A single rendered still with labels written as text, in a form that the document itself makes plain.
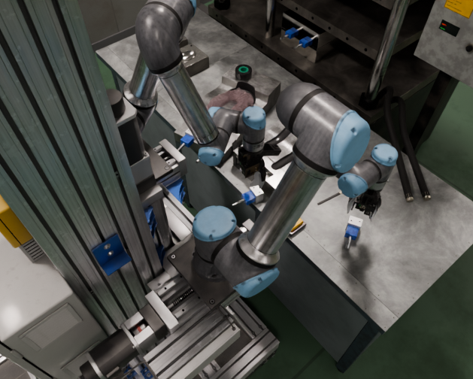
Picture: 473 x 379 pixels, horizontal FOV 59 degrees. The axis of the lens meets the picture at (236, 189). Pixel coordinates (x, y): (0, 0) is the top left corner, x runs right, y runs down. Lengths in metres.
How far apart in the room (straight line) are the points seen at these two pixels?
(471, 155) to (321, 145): 2.54
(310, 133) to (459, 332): 1.87
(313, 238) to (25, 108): 1.17
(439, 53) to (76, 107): 1.57
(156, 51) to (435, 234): 1.24
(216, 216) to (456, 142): 2.52
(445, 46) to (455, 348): 1.48
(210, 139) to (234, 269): 0.41
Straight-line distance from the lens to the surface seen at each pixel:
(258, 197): 1.68
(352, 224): 1.65
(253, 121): 1.33
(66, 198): 0.94
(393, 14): 1.92
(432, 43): 2.03
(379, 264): 1.65
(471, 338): 2.61
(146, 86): 1.39
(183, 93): 1.17
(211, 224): 1.10
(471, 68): 1.98
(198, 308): 1.32
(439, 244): 1.78
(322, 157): 0.89
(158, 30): 1.11
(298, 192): 0.94
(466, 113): 3.67
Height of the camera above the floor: 2.20
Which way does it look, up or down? 53 degrees down
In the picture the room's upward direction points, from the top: straight up
